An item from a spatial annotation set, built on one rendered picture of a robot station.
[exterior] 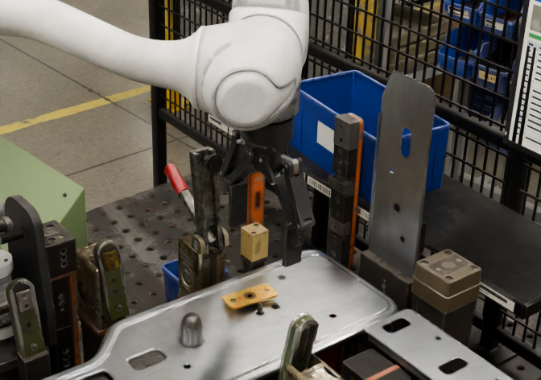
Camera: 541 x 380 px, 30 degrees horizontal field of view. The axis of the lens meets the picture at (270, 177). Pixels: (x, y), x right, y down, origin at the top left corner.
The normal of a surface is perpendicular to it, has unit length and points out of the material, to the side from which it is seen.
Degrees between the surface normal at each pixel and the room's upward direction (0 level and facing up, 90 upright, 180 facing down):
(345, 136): 90
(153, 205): 0
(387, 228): 90
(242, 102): 90
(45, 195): 42
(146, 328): 0
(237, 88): 94
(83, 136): 0
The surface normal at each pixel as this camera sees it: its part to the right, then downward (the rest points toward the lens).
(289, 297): 0.03, -0.88
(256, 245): 0.60, 0.39
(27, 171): -0.46, -0.45
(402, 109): -0.80, 0.25
